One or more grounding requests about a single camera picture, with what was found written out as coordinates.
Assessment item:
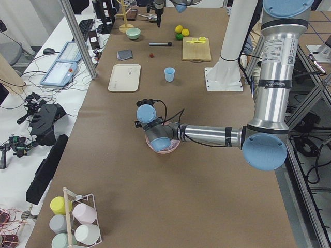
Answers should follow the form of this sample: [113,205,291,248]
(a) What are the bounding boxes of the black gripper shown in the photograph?
[154,0,164,27]

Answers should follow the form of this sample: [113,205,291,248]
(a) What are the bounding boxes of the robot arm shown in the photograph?
[135,1,314,171]
[152,0,200,28]

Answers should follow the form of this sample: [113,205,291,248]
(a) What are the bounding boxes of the steel ice scoop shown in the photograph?
[138,14,157,22]

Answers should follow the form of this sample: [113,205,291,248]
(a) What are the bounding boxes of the light blue plastic cup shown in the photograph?
[164,67,175,82]

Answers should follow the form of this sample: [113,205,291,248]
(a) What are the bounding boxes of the pink bowl of ice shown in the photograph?
[145,121,180,154]

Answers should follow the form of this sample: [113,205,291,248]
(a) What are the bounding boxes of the pink cup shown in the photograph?
[72,203,97,224]

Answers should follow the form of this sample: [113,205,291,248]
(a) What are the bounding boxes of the yellow cup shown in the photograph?
[50,196,66,215]

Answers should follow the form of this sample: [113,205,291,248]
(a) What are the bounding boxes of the white cup holder rack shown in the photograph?
[63,187,102,247]

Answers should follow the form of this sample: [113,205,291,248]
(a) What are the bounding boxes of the white cup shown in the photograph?
[74,224,100,245]

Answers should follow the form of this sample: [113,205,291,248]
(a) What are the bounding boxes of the grey cup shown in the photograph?
[49,214,67,234]

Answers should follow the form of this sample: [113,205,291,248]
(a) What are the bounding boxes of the mint cup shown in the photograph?
[51,233,69,248]

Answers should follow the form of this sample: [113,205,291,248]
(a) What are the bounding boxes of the yellow lemon outer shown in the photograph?
[175,25,184,34]

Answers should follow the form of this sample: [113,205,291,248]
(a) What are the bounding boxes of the green lime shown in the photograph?
[176,34,183,40]

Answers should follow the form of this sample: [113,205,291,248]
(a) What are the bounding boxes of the steel muddler black tip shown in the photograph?
[148,42,172,47]

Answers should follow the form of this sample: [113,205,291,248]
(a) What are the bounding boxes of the yellow lemon near board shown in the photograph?
[181,28,190,37]

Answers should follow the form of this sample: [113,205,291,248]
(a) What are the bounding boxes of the mint green bowl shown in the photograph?
[126,27,141,40]

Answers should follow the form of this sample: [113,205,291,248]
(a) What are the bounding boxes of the wooden glass rack stand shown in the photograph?
[117,0,134,33]

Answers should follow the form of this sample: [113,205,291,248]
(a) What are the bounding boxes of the wooden cutting board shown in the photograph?
[182,37,212,62]

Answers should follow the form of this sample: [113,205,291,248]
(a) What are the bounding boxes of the grey folded cloth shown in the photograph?
[117,49,133,61]

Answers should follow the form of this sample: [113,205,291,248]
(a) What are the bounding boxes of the cream rabbit tray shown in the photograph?
[108,64,141,92]

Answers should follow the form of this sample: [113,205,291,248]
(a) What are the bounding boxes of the black keyboard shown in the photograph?
[79,19,94,42]

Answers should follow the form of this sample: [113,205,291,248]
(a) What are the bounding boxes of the teach pendant upper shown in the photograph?
[40,60,78,87]

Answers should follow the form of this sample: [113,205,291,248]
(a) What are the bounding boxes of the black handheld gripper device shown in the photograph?
[17,92,67,146]

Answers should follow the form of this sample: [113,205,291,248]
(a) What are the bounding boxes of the black bar device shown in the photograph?
[26,134,68,205]

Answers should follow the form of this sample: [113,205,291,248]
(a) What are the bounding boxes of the aluminium frame post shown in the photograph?
[59,0,97,80]

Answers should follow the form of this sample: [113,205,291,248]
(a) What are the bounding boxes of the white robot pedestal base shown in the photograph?
[205,0,258,92]

